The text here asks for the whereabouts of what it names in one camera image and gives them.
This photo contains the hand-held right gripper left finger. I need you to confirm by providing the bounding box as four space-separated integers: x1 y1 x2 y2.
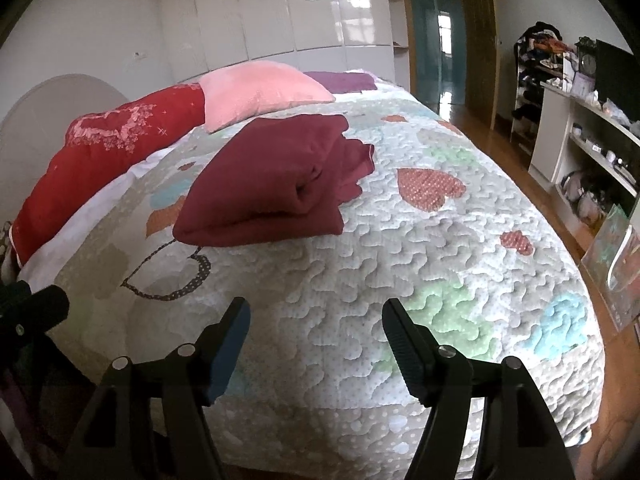
60 296 252 480

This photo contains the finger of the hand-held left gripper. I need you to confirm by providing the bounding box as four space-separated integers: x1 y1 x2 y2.
0 280 71 353

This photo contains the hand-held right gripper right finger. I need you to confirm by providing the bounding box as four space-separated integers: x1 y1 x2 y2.
381 297 574 480

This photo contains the maroon knit garment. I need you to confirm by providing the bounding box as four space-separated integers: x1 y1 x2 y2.
172 114 377 249

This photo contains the white bed sheet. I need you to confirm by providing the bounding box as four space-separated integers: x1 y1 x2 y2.
17 132 202 288

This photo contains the heart-patterned quilted bedspread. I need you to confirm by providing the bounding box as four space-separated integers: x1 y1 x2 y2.
52 76 608 467

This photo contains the dark purple cloth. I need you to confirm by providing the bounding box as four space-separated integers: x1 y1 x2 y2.
0 355 66 480

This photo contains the red floral duvet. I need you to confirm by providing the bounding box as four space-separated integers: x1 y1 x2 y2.
10 84 209 267

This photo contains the round white headboard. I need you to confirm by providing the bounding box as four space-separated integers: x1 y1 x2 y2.
0 74 131 222

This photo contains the pink pillow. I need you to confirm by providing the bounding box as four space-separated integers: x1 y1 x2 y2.
198 60 336 134

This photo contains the white shelf unit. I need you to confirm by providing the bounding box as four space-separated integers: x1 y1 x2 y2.
528 79 640 257

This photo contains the purple pillow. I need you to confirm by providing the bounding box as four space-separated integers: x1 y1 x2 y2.
302 71 377 95

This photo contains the shoe rack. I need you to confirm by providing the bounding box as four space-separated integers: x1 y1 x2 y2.
510 21 577 157

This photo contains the teal glass door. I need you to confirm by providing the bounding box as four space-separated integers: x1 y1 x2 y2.
404 0 467 122

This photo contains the small desk clock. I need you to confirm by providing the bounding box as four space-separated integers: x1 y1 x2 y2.
574 36 599 80

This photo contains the glossy white wardrobe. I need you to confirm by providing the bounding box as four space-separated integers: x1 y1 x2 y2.
158 0 397 84

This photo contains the black television screen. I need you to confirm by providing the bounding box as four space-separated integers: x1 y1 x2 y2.
594 38 640 124

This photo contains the leaning picture frame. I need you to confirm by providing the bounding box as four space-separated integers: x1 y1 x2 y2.
580 204 640 334

